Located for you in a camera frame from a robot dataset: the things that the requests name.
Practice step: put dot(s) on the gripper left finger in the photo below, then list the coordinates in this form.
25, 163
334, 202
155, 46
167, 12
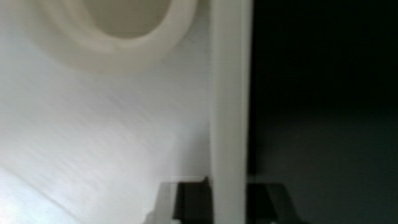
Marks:
183, 204

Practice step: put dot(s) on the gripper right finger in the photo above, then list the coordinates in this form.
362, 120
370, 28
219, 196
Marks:
270, 208

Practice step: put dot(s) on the white square table top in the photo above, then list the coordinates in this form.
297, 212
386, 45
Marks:
123, 109

